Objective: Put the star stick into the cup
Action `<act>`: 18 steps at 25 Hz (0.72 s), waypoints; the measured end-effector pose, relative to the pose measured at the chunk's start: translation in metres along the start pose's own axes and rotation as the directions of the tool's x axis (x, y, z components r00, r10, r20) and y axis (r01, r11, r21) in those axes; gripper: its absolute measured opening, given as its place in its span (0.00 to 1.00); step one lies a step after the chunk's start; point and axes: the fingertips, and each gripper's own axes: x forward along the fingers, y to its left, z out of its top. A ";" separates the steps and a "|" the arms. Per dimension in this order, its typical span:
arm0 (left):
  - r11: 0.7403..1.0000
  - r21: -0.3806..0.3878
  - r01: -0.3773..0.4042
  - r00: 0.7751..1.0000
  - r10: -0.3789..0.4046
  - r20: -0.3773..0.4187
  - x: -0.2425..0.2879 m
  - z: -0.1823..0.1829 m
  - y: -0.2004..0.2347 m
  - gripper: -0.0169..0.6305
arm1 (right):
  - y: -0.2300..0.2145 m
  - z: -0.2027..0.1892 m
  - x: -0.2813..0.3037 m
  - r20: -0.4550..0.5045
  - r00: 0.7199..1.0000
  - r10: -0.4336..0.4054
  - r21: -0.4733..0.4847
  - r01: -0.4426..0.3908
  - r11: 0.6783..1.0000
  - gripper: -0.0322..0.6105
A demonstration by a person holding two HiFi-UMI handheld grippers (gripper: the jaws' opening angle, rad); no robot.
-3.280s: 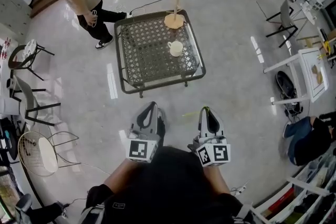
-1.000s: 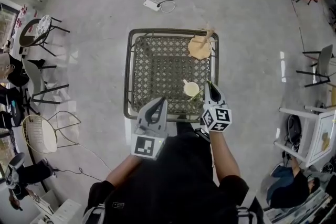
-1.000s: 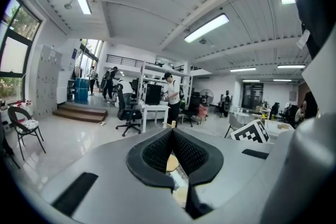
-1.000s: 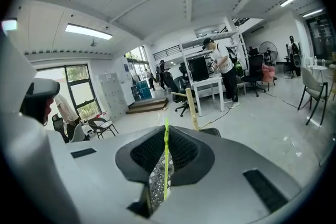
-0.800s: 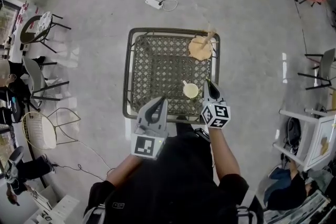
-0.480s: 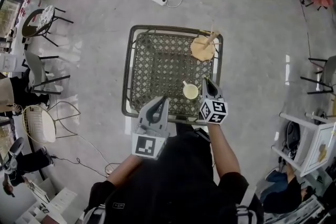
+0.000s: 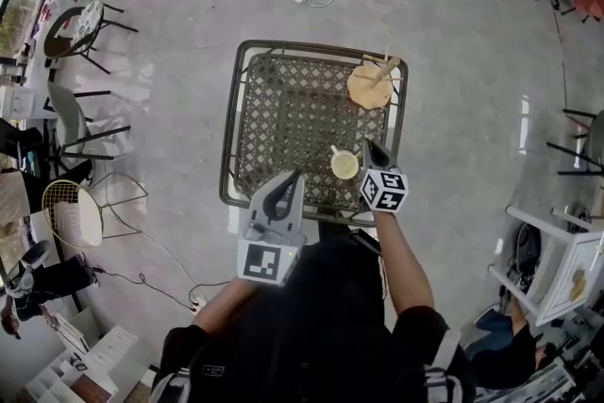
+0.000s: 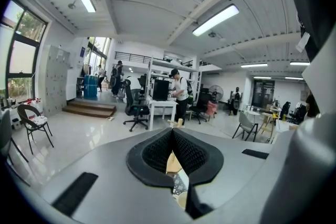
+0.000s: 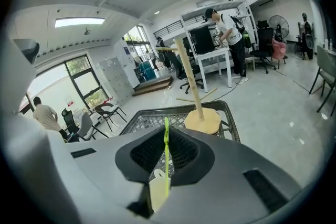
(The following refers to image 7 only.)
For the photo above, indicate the white square table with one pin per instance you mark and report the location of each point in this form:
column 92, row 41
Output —
column 573, row 259

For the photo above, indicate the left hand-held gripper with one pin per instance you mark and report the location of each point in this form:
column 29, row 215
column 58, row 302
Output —
column 259, row 259

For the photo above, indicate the black framed window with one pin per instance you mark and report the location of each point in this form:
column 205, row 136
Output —
column 19, row 19

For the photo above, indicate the wooden bowl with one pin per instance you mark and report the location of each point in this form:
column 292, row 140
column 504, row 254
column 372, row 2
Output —
column 576, row 292
column 583, row 277

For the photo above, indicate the white seat cushion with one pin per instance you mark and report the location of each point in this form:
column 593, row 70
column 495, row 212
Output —
column 89, row 217

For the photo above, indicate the dark lattice metal table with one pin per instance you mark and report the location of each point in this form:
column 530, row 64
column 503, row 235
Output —
column 292, row 118

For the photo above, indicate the black round floor device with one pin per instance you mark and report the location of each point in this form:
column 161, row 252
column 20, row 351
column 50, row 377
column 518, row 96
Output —
column 527, row 245

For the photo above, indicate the person's right forearm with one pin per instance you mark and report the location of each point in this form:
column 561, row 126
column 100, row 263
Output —
column 406, row 264

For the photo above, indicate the white shelf unit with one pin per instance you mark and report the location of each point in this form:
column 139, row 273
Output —
column 108, row 349
column 557, row 382

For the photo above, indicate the person's left forearm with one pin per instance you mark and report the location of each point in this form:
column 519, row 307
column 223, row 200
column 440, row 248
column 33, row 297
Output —
column 226, row 302

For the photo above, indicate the person's black clothing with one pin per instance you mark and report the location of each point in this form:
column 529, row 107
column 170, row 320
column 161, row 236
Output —
column 307, row 321

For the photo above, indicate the pink chair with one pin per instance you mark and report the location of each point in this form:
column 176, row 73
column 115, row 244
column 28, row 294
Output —
column 587, row 2

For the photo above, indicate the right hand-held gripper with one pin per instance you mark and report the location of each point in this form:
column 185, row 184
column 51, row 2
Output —
column 384, row 191

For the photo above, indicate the cream cup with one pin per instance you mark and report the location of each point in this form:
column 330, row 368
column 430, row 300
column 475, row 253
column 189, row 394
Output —
column 345, row 165

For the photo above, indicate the black chair with patterned cushion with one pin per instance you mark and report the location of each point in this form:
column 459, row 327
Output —
column 89, row 21

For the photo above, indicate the wooden peg stand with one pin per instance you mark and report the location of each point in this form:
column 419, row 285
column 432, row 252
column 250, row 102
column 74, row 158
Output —
column 368, row 87

